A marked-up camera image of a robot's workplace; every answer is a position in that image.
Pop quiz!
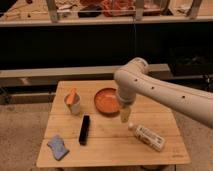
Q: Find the black rectangular brush block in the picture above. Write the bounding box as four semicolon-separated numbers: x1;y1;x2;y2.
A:
79;115;90;145

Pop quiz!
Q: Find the red cloth on shelf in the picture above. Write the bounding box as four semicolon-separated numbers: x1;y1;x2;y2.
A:
101;0;135;17

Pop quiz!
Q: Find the orange round bowl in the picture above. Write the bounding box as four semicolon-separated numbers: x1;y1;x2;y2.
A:
94;88;119;115

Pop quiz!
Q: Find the white plastic bottle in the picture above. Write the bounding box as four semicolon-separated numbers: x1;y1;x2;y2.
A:
128;123;165;152

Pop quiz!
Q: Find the blue sponge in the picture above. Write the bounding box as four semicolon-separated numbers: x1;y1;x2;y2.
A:
47;135;69;161

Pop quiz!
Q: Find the black object on shelf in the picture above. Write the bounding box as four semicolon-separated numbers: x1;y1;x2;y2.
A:
78;4;102;18

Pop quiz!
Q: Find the orange carrot in cup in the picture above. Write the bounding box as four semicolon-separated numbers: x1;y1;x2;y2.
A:
66;88;76;105

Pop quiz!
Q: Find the white cup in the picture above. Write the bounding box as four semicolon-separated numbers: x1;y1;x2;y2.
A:
64;95;81;115

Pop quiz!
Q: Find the wooden folding table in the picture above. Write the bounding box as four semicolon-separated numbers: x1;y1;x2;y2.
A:
36;80;190;168

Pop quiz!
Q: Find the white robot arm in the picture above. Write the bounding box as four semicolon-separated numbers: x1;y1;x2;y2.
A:
114;57;213;129

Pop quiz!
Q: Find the long wooden bench beam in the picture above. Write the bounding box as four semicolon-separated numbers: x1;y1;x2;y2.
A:
0;63;171;88

